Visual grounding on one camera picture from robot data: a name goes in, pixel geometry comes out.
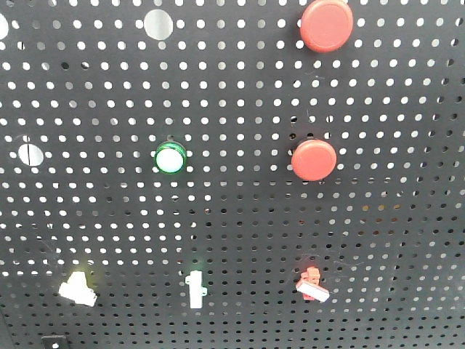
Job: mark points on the red rotary switch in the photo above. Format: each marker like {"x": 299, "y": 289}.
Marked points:
{"x": 309, "y": 286}

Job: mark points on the black perforated pegboard panel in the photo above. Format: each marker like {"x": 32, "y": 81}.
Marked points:
{"x": 90, "y": 89}

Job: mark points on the green illuminated push button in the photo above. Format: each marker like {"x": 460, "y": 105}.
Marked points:
{"x": 170, "y": 157}

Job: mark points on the lower red push button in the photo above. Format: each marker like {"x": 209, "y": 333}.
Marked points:
{"x": 313, "y": 160}

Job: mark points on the red push button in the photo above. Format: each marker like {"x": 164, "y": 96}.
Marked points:
{"x": 313, "y": 160}
{"x": 326, "y": 25}

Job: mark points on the upper red push button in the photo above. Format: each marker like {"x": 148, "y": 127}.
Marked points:
{"x": 326, "y": 25}

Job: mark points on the green-lit white rotary switch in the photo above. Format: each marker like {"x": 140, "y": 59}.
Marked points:
{"x": 196, "y": 289}

